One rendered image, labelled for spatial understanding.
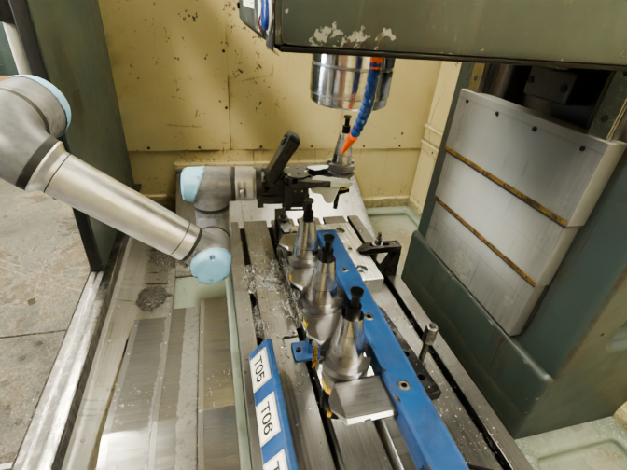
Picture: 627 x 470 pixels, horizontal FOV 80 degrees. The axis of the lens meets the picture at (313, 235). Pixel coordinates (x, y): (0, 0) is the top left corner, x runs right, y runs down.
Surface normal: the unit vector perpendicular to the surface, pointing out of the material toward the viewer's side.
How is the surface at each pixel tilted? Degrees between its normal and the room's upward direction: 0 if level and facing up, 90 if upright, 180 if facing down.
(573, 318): 90
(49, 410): 0
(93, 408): 17
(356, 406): 0
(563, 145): 92
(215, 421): 7
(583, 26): 90
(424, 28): 90
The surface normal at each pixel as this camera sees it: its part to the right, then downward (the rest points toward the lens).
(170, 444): 0.11, -0.77
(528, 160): -0.97, 0.07
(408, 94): 0.25, 0.53
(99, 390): 0.36, -0.82
